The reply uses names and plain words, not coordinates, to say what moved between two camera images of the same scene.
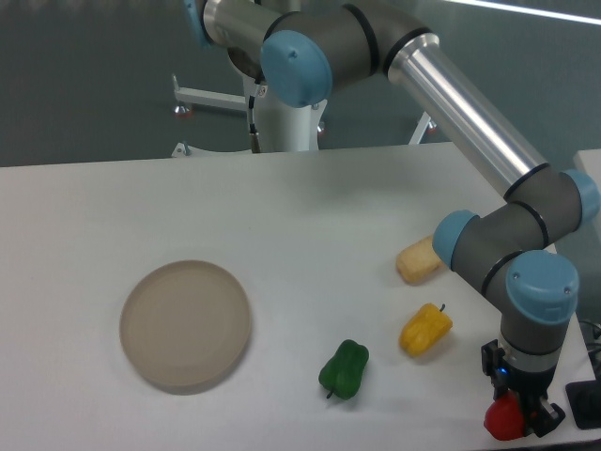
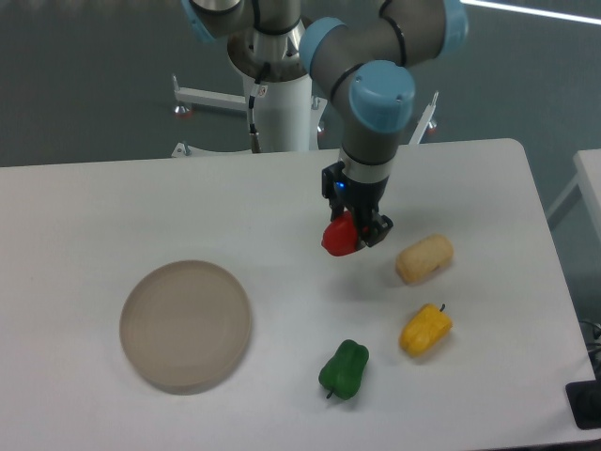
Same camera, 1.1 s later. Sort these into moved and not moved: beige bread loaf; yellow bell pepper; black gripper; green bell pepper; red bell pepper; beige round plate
Moved: black gripper; red bell pepper
Not moved: green bell pepper; yellow bell pepper; beige bread loaf; beige round plate
